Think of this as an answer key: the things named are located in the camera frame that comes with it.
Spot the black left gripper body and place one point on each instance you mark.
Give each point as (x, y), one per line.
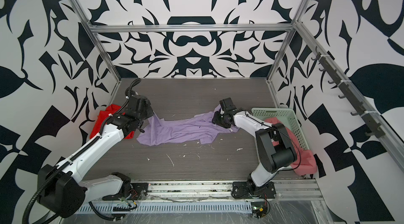
(148, 112)

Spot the aluminium frame back crossbar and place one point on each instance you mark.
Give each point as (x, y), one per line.
(190, 28)

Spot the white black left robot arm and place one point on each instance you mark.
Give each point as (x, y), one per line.
(62, 188)

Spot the aluminium frame post left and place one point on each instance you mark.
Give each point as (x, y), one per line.
(79, 10)

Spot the mint green plastic basket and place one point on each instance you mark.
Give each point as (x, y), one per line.
(287, 117)

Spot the white slotted cable duct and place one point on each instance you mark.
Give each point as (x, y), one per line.
(171, 207)

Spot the purple t shirt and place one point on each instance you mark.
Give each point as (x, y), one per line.
(199, 127)

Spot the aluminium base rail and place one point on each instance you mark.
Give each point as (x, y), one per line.
(200, 191)

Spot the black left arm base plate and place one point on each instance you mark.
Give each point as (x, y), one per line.
(130, 191)

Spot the black hook rail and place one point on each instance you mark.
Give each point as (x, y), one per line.
(351, 93)

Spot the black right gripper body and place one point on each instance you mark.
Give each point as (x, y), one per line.
(220, 119)

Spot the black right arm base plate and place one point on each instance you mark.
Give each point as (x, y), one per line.
(248, 190)

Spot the red folded t shirt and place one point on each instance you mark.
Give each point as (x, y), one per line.
(105, 116)

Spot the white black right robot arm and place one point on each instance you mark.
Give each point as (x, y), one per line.
(276, 150)

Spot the pink t shirt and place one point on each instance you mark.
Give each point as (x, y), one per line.
(305, 163)

